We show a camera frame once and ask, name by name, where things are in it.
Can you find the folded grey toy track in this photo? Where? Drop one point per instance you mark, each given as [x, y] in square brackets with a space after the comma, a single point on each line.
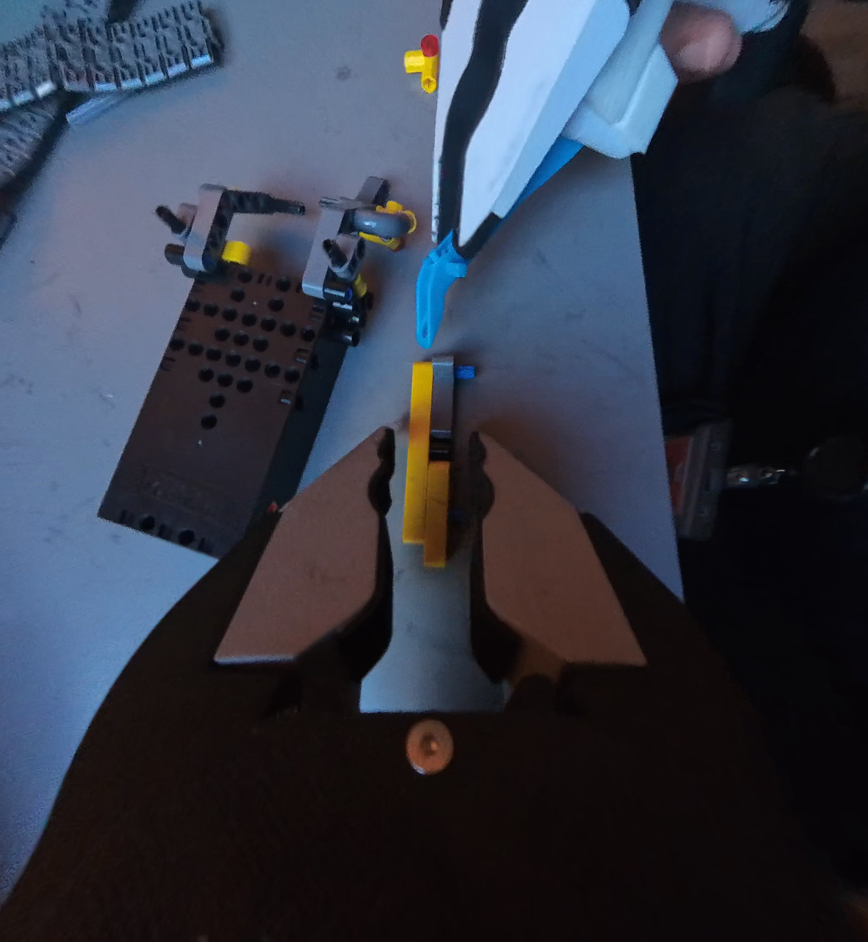
[0, 191]

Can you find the yellow red toy connector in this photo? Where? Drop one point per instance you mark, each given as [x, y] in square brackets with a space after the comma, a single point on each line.
[423, 62]

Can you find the person's dark clothing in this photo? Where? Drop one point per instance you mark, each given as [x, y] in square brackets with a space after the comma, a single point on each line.
[772, 294]

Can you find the grey desk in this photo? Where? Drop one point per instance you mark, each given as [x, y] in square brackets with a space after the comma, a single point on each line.
[552, 331]

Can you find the black toy box assembly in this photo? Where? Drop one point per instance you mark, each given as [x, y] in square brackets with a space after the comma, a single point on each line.
[213, 412]

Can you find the long yellow toy beam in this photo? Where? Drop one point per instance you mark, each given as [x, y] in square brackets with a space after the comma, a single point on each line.
[418, 456]

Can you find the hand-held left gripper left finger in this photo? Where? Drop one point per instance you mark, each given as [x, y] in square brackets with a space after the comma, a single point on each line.
[309, 581]

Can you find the badge card with keys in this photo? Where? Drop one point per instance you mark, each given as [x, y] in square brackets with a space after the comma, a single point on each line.
[699, 478]

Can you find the blue toy claw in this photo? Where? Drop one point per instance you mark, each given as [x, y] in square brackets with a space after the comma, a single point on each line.
[438, 287]

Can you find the person's right hand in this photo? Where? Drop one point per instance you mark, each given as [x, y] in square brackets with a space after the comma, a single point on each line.
[699, 37]

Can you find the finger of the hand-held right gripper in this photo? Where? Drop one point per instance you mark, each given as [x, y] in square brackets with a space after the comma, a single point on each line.
[537, 96]
[440, 162]

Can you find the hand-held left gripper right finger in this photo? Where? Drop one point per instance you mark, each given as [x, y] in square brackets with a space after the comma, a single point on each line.
[552, 581]

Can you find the short yellow toy beam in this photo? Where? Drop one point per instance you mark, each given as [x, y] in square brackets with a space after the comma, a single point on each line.
[438, 515]

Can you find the long grey toy track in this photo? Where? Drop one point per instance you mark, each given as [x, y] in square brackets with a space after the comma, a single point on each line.
[110, 51]

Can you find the grey toy beam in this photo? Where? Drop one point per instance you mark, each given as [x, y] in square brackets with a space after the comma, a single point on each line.
[443, 401]

